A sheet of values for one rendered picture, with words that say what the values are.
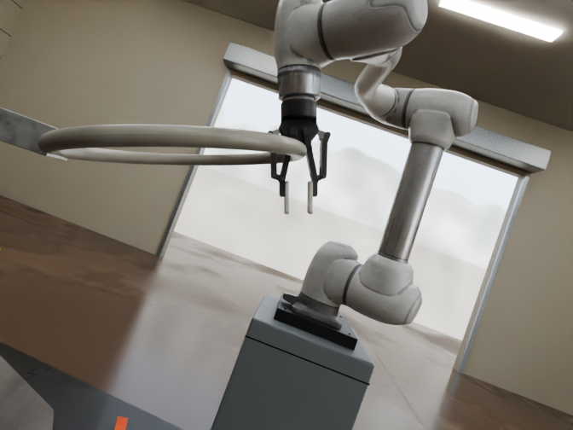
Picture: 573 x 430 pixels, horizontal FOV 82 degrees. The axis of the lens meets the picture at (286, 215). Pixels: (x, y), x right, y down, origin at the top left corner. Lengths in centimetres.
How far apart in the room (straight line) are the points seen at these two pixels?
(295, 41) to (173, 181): 495
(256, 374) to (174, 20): 596
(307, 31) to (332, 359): 87
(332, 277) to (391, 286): 20
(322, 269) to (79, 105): 581
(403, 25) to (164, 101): 545
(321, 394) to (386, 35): 95
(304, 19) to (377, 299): 79
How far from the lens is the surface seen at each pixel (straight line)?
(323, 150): 71
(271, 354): 109
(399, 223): 109
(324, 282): 116
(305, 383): 112
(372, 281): 109
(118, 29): 679
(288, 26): 73
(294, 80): 70
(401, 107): 116
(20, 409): 74
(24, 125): 69
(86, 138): 53
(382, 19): 64
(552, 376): 668
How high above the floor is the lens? 109
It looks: 2 degrees up
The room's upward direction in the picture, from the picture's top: 20 degrees clockwise
